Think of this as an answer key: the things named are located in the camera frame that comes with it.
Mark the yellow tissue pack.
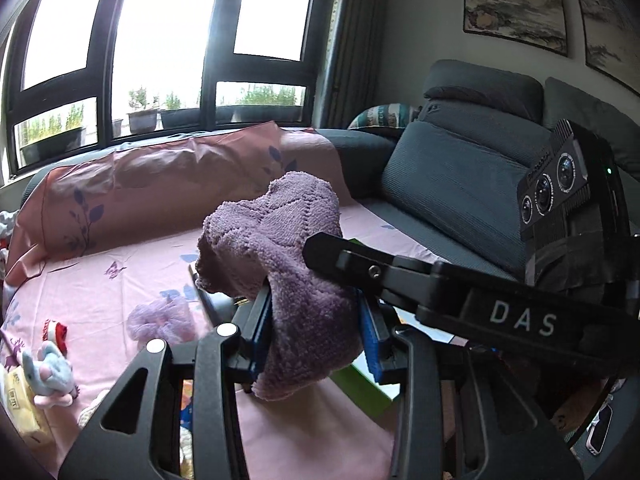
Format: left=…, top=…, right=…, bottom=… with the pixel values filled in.
left=0, top=365, right=51, bottom=449

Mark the green box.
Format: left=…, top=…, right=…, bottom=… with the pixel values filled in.
left=334, top=359, right=402, bottom=404

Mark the red and white sock ball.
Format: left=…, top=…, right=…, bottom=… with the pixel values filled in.
left=41, top=319, right=70, bottom=356

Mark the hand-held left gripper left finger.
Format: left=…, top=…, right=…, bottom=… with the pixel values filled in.
left=57, top=284, right=274, bottom=480

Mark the striped pillow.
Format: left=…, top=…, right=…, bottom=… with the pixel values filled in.
left=347, top=102, right=424, bottom=134

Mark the landscape wall painting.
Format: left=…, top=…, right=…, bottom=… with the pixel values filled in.
left=567, top=0, right=640, bottom=82
left=462, top=0, right=569, bottom=57

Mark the grey sofa cushion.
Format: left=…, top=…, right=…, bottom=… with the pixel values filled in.
left=380, top=119, right=557, bottom=281

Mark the pink floral bedsheet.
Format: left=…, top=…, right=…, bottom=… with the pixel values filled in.
left=0, top=199, right=397, bottom=480

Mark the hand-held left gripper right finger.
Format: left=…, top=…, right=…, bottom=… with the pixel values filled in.
left=356, top=294, right=584, bottom=480

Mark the grey curtain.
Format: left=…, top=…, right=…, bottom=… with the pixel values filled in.
left=324, top=0, right=397, bottom=131

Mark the grey plant pot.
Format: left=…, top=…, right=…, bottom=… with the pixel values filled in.
left=127, top=110, right=160, bottom=135

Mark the blue and pink plush toy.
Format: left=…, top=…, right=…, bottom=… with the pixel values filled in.
left=20, top=342, right=81, bottom=409

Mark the purple knitted towel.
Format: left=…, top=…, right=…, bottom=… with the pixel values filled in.
left=194, top=171, right=364, bottom=402

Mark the black framed window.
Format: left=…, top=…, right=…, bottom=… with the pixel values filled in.
left=0, top=0, right=322, bottom=183

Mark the dark plant trough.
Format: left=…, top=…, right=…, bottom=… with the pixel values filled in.
left=159, top=107, right=202, bottom=130
left=19, top=127, right=87, bottom=164
left=234, top=104, right=306, bottom=124

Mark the white cased phone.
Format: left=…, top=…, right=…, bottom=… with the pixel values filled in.
left=587, top=402, right=614, bottom=454

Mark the pink floral pillow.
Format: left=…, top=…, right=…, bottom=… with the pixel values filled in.
left=7, top=120, right=352, bottom=277

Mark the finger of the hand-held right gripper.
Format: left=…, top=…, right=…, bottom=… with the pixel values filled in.
left=303, top=232, right=437, bottom=320

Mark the grey sofa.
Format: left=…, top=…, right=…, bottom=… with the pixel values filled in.
left=319, top=59, right=640, bottom=283

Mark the purple mesh bath sponge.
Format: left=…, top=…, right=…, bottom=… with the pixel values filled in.
left=126, top=294, right=199, bottom=357

